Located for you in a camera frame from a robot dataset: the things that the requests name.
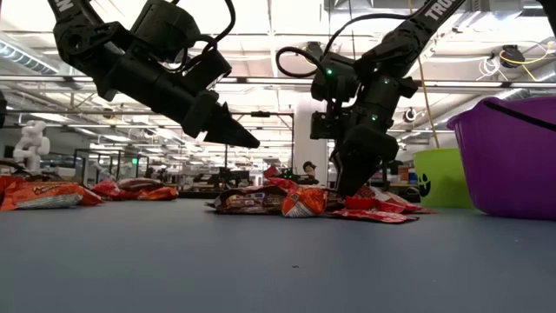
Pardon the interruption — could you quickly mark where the black background robot rig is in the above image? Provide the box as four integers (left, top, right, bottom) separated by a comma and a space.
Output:
190, 167, 261, 192

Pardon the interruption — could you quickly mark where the purple plastic basket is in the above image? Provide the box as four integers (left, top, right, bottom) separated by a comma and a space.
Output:
446, 95, 556, 221

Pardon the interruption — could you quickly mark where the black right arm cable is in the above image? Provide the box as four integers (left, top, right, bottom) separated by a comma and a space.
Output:
275, 11, 418, 80

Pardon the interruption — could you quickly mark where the silver air duct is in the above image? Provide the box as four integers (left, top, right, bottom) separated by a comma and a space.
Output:
0, 38, 86, 77

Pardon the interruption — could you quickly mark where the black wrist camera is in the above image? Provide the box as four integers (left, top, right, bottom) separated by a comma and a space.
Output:
177, 50, 234, 95
309, 110, 348, 141

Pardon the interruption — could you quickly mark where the colourful box stack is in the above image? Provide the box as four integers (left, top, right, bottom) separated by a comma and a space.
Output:
398, 164, 419, 186

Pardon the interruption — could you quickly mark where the white pillar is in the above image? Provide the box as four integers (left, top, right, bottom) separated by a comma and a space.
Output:
294, 91, 330, 176

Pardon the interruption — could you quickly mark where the green plastic basket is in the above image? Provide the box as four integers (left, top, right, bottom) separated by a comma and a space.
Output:
411, 147, 477, 210

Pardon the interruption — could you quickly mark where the black gantry frame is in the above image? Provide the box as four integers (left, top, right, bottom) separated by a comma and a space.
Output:
223, 110, 296, 175

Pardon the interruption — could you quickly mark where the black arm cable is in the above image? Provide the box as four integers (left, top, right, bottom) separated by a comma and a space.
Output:
169, 0, 238, 73
275, 11, 418, 80

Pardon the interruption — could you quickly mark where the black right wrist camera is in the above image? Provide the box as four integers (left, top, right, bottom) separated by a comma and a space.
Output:
309, 110, 348, 141

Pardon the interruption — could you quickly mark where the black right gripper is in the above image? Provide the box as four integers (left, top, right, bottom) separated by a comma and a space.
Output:
332, 77, 419, 197

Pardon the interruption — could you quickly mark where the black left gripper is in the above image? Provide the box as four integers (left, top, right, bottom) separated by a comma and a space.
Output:
106, 56, 261, 150

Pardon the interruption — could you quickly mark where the black frame enclosure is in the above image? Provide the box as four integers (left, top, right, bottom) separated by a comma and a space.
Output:
72, 148, 151, 186

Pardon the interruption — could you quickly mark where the black reel yellow cord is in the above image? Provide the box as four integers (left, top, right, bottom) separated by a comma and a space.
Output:
498, 41, 556, 83
303, 41, 325, 57

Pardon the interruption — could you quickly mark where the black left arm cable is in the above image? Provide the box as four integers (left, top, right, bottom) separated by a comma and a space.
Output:
169, 0, 238, 73

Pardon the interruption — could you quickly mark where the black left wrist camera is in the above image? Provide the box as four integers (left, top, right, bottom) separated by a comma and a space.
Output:
177, 50, 234, 95

